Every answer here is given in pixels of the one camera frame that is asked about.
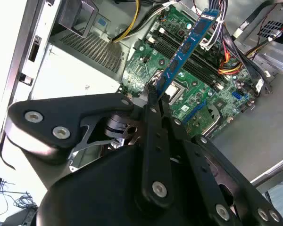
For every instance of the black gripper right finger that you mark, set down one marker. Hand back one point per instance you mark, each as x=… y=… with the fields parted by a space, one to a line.
x=214 y=169

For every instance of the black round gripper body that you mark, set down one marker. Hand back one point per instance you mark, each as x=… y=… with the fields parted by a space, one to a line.
x=96 y=193

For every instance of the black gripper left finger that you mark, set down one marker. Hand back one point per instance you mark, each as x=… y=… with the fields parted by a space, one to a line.
x=61 y=110

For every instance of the blue RAM stick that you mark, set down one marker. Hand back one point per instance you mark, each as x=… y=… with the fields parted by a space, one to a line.
x=186 y=47

